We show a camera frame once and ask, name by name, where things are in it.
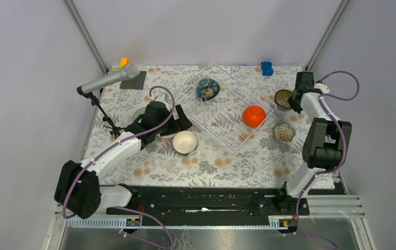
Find orange bowl white inside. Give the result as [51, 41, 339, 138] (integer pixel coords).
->
[158, 133, 176, 139]

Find black bowl patterned rim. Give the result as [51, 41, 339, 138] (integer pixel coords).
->
[274, 89, 292, 111]

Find white flower-shaped bowl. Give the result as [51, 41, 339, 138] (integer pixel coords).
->
[273, 122, 296, 142]

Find white wire dish rack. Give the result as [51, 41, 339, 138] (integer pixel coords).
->
[173, 64, 277, 153]

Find celadon green ceramic bowl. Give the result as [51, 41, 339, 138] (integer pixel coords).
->
[132, 107, 146, 122]

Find silver microphone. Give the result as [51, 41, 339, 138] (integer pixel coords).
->
[76, 64, 139, 96]

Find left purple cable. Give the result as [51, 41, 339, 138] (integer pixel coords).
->
[61, 85, 176, 249]

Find grey lego baseplate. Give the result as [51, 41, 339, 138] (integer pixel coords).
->
[120, 71, 147, 90]

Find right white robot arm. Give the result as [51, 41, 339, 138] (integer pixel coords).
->
[275, 71, 352, 215]

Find dark blue floral bowl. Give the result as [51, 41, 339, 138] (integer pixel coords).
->
[196, 78, 221, 101]

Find blue toy brick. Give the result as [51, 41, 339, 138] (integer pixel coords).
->
[261, 61, 274, 76]

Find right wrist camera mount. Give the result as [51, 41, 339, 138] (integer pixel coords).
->
[314, 83, 330, 94]

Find teal square ceramic cup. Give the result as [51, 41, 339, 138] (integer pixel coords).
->
[172, 131, 198, 156]

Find floral table mat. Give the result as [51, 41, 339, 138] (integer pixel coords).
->
[100, 66, 310, 188]

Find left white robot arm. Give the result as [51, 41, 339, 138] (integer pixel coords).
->
[54, 101, 192, 219]

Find yellow toy brick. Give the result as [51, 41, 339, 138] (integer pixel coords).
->
[119, 57, 129, 68]

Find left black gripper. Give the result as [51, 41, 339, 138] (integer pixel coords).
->
[155, 105, 193, 136]

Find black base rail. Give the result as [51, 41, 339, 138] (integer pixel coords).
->
[106, 184, 311, 228]

